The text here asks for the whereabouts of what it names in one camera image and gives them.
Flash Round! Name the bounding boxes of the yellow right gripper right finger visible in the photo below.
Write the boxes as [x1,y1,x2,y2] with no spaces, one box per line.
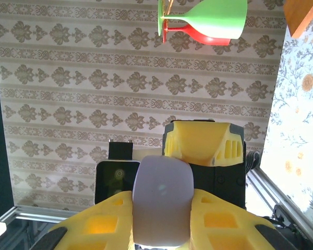
[189,189,277,250]

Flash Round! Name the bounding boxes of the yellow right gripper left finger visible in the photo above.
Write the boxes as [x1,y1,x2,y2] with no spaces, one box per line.
[48,191,134,250]

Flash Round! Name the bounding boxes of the small lavender bowl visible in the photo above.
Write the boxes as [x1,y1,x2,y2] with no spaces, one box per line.
[132,155,194,247]

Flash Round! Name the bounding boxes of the red plastic wine glass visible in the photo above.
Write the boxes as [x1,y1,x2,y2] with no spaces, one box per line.
[162,24,232,47]

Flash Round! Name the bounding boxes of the green plastic wine glass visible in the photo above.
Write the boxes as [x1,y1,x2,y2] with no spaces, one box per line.
[158,0,248,40]

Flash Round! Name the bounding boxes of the orange wooden base board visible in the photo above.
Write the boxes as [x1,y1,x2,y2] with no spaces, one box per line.
[283,0,313,39]

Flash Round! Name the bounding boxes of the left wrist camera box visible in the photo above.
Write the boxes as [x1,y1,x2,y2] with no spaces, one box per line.
[95,160,141,207]

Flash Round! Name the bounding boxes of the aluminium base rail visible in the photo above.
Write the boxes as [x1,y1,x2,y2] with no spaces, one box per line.
[246,166,313,235]

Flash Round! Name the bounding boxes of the aluminium frame post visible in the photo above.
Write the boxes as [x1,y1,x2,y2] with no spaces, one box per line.
[0,205,94,228]

